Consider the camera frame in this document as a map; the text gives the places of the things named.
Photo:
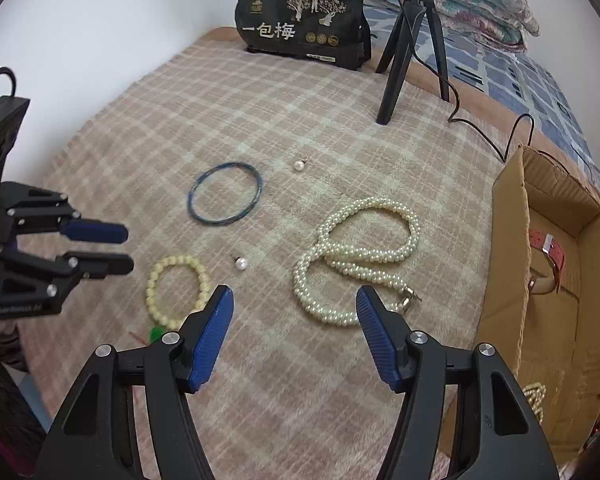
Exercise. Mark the person's left forearm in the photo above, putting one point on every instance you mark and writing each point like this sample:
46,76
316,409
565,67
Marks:
5,400

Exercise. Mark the black tripod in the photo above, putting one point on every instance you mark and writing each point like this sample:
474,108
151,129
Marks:
405,45

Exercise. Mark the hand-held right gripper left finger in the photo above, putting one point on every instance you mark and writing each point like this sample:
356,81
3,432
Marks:
211,335

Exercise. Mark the black printed bag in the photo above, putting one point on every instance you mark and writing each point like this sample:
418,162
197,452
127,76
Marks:
300,20

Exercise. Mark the cardboard box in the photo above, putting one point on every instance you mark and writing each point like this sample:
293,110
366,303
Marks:
505,260

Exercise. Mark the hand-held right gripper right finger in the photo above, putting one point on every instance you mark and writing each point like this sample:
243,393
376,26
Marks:
377,335

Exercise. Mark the beige plaid blanket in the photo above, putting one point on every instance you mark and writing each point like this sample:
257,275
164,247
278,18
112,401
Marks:
280,110

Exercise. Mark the blue patterned bed sheet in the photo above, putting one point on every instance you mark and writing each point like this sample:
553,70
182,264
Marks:
520,80

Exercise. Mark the pearl earring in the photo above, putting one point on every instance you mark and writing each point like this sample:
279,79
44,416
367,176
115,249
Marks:
298,165
240,263

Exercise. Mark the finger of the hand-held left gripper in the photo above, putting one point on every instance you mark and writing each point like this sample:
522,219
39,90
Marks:
105,265
95,232

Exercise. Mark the blue bangle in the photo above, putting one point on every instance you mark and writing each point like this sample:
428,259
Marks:
192,199

